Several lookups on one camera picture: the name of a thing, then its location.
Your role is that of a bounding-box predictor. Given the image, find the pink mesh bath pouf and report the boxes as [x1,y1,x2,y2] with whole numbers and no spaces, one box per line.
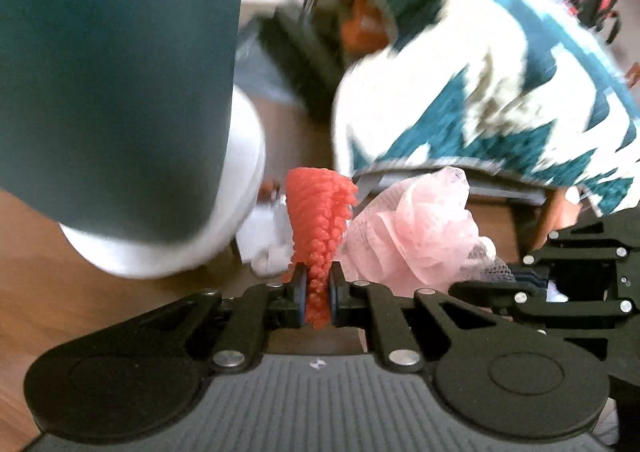
[336,167,515,297]

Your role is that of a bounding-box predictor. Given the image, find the red foam fruit net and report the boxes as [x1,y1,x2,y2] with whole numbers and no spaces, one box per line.
[285,167,358,328]

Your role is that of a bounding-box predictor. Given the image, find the teal plastic trash bin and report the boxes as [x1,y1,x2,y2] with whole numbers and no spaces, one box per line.
[1,0,241,224]

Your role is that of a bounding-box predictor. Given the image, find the teal cream zigzag quilt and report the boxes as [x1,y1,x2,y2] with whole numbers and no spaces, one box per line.
[332,0,639,216]

